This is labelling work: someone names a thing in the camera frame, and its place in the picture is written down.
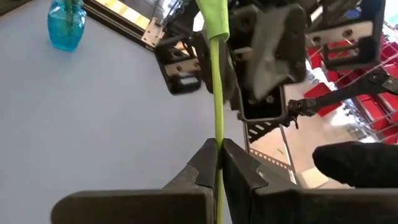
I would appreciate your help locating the red floor bin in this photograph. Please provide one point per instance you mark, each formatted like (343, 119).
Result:
(323, 91)

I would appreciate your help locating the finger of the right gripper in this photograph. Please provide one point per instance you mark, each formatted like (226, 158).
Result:
(273, 53)
(180, 62)

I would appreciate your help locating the black box white labels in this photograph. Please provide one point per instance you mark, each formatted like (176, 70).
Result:
(253, 137)

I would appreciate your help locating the blue textured glass vase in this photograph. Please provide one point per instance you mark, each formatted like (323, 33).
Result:
(66, 31)

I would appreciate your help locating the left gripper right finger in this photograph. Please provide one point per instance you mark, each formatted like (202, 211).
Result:
(280, 208)

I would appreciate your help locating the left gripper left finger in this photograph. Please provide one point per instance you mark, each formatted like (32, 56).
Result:
(140, 208)

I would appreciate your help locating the person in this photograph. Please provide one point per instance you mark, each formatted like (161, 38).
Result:
(357, 165)

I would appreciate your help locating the red artificial tulip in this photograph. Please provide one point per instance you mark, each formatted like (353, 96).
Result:
(217, 93)

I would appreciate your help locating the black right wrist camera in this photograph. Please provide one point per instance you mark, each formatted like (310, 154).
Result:
(264, 109)

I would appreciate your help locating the red bin shelf rack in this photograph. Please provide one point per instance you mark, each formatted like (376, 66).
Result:
(376, 115)

